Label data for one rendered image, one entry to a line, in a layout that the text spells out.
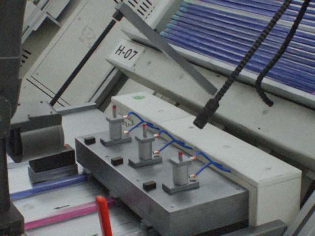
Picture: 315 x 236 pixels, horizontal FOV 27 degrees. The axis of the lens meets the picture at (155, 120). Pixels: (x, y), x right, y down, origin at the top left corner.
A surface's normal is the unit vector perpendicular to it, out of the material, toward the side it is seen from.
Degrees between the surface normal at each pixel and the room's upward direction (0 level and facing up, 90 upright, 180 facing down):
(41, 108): 38
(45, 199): 44
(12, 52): 82
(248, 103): 90
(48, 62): 90
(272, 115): 90
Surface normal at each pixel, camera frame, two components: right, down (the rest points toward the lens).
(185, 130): -0.02, -0.95
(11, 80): 0.57, 0.48
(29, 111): 0.21, -0.87
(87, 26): 0.48, 0.28
